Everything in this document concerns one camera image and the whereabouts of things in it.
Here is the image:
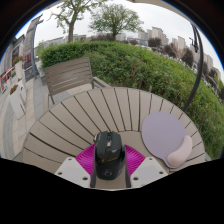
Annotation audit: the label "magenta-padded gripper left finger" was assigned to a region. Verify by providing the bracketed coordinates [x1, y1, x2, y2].
[54, 143, 98, 189]

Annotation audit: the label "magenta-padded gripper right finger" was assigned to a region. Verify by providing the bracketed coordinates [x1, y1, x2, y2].
[123, 143, 169, 189]

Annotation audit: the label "black computer mouse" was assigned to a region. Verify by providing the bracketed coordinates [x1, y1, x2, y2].
[93, 130, 127, 181]

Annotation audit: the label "lavender mouse pad with wrist rest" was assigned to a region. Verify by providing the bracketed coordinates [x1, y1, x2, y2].
[141, 111, 194, 169]

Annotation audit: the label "white planter with flowers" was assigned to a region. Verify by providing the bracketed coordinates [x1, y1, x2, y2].
[12, 55, 25, 81]
[8, 84, 27, 119]

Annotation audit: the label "brown slatted outdoor chair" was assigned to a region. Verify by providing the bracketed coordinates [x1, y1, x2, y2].
[43, 56, 113, 106]

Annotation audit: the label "green trimmed hedge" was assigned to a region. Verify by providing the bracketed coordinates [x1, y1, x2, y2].
[39, 40, 224, 159]

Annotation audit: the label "dark curved umbrella pole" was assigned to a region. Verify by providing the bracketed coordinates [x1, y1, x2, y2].
[181, 23, 205, 113]

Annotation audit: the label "grey storefront building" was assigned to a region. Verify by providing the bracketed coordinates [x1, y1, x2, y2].
[0, 34, 26, 94]

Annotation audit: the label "tall grey sign pillar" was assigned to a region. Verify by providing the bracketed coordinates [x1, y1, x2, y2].
[22, 13, 44, 81]

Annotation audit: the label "distant apartment buildings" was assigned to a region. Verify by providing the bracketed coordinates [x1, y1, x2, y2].
[138, 26, 223, 78]

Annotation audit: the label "slender bare-trunk tree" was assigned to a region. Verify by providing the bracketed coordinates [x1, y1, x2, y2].
[51, 0, 108, 44]

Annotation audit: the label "round leafy green tree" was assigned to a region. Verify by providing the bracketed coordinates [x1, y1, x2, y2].
[89, 3, 144, 41]

